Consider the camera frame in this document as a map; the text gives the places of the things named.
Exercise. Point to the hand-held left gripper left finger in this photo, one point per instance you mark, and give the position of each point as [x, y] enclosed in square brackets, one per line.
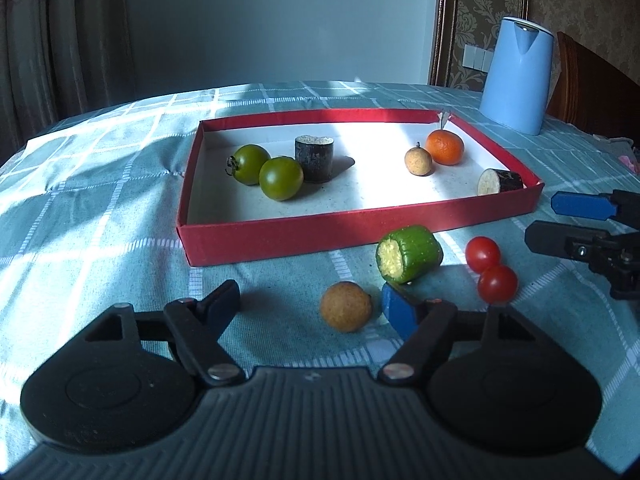
[225, 302]

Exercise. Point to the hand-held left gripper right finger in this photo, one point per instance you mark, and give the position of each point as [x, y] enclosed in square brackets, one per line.
[397, 307]

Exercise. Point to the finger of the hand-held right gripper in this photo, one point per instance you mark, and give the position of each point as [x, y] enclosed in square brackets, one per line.
[580, 205]
[550, 237]

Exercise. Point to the brown longan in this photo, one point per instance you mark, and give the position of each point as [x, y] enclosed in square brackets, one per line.
[419, 161]
[346, 307]

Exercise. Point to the green cucumber piece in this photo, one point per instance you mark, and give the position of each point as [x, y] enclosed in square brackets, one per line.
[415, 250]

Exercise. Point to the red cherry tomato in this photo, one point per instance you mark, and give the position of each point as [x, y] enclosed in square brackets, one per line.
[497, 284]
[482, 254]

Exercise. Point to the dark eggplant piece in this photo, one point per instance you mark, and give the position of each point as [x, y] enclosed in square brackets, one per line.
[314, 160]
[500, 181]

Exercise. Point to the red cardboard box tray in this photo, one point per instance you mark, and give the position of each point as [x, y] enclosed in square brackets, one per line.
[375, 185]

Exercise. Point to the green tomato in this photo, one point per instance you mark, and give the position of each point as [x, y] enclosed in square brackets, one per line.
[250, 162]
[281, 179]

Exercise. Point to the orange mandarin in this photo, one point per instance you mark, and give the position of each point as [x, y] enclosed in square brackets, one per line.
[445, 147]

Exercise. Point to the small pink object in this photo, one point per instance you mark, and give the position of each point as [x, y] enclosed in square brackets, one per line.
[627, 161]

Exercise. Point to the pale grey cloth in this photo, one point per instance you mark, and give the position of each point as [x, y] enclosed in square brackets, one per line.
[617, 145]

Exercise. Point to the brown wooden chair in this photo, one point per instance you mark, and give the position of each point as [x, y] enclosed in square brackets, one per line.
[590, 90]

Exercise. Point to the blue electric kettle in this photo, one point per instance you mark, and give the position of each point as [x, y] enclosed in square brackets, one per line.
[515, 80]

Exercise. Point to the teal checked tablecloth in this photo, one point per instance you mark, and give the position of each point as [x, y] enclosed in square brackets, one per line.
[100, 210]

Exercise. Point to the beige patterned curtain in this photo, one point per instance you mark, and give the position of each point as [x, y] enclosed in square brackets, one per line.
[60, 35]

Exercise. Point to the white wall switch panel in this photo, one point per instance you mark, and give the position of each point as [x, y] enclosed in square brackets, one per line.
[477, 57]

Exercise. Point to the wooden wall panel frame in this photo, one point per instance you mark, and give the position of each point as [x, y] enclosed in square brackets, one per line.
[445, 20]

